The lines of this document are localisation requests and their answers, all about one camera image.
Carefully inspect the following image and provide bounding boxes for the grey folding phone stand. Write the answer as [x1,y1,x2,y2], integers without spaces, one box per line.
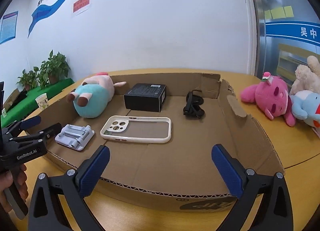
[55,124,95,151]

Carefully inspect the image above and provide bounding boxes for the teal and pink pig plush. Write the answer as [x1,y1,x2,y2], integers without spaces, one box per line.
[66,72,126,119]

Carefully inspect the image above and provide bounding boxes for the white phone case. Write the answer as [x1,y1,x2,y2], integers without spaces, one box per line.
[100,115,172,144]

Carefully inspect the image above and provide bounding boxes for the black product box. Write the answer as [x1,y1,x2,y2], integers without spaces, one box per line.
[124,83,167,112]

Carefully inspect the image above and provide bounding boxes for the black sunglasses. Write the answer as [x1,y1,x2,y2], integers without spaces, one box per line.
[183,90,205,119]

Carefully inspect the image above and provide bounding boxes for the person left hand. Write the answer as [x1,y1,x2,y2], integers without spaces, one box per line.
[1,164,28,219]

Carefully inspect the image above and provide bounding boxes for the green cloth covered bench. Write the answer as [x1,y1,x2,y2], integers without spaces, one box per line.
[1,78,74,127]

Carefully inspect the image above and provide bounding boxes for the small cardboard box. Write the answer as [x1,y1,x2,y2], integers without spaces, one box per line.
[3,88,20,111]

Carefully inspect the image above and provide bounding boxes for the leaf-print paper cup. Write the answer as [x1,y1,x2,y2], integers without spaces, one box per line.
[35,93,49,111]

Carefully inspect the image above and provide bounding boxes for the small potted green plant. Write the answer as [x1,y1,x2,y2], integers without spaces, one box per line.
[17,69,37,91]

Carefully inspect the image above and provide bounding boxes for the large potted green plant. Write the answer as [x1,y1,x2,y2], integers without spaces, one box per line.
[33,50,71,89]

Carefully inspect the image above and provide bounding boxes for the light blue elephant plush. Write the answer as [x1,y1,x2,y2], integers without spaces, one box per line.
[290,90,320,128]

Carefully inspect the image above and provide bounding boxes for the cardboard box tray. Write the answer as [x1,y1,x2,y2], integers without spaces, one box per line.
[28,73,284,212]

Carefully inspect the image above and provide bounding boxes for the pink bear plush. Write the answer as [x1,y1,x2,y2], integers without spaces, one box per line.
[240,72,296,127]

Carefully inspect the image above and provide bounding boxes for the cream bear plush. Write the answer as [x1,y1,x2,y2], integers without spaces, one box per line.
[290,56,320,95]

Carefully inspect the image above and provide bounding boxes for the yellow sticky notes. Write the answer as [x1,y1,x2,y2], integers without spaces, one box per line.
[264,6,294,20]

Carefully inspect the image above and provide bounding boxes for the blue framed wall poster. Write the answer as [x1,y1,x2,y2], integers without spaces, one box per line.
[0,11,18,44]

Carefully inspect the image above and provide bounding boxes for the red wall notice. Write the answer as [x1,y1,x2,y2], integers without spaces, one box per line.
[72,0,91,14]

